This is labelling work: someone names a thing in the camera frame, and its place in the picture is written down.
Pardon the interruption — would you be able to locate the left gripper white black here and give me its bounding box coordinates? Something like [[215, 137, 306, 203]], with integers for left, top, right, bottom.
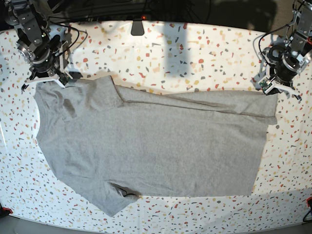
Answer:
[[253, 57, 304, 101]]

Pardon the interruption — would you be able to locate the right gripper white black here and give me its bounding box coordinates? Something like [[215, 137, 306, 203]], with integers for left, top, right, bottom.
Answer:
[[21, 51, 72, 92]]

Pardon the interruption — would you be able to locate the grey T-shirt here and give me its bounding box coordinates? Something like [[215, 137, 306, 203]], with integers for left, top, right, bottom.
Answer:
[[34, 77, 277, 216]]

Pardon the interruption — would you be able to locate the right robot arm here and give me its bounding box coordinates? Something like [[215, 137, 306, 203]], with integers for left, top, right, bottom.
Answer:
[[4, 0, 72, 91]]

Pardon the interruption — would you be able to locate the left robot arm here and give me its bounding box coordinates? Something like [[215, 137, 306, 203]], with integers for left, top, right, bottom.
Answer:
[[257, 0, 312, 101]]

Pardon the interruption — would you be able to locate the power strip with red light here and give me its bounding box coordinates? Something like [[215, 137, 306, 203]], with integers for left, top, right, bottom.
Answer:
[[96, 14, 148, 21]]

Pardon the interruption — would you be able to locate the red clamp right corner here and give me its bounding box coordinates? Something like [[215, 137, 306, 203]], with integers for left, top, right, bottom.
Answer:
[[306, 197, 312, 210]]

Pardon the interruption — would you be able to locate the red clamp corner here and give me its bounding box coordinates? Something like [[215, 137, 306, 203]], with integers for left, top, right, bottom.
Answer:
[[0, 207, 13, 218], [306, 197, 312, 210]]

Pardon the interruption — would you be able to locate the red clamp left corner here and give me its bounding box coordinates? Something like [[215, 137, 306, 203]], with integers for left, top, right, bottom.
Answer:
[[0, 207, 13, 218]]

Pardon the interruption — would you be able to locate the black camera mount foot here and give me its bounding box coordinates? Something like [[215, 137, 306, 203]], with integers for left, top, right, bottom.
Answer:
[[131, 20, 144, 36]]

